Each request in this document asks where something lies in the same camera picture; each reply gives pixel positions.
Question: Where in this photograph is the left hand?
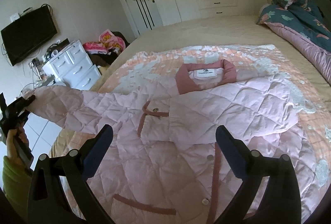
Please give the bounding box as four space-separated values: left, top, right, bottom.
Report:
6 122 29 166

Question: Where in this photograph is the white bedroom door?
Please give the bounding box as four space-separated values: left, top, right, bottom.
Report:
120 0 163 37

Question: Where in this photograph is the pink cartoon blanket pile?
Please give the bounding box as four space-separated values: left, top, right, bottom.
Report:
83 29 126 55

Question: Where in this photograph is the teal and pink comforter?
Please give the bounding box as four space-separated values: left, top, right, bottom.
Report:
257 0 330 83

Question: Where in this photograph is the black wall television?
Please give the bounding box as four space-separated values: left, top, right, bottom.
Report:
1 5 57 66

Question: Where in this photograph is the tan bed sheet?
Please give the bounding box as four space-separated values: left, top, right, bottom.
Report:
49 14 331 160

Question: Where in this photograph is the pink quilted coat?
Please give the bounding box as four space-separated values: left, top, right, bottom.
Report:
29 60 299 223

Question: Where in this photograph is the white drawer chest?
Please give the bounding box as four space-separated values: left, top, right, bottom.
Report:
43 40 101 90

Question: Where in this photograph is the green sleeve forearm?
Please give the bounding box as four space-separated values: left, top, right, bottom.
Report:
2 156 32 223

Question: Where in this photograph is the peach floral bed blanket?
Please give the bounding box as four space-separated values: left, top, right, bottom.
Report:
49 43 331 223

